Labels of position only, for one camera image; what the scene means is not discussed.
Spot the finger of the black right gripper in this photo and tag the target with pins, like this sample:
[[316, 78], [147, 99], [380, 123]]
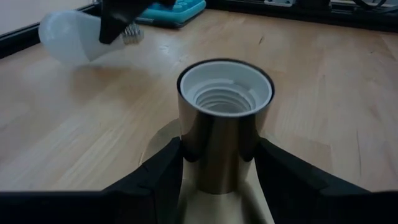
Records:
[[121, 15]]

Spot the teal calculator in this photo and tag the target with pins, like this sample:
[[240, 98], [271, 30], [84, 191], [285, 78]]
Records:
[[180, 12]]

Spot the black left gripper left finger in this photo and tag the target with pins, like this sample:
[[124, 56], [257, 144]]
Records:
[[93, 205]]

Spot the brass lamp socket base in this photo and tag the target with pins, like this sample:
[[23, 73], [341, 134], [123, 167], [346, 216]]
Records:
[[217, 146]]

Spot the white light bulb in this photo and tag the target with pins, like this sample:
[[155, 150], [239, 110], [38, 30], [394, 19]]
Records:
[[71, 37]]

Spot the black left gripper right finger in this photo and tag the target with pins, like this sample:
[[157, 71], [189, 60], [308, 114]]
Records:
[[311, 202]]

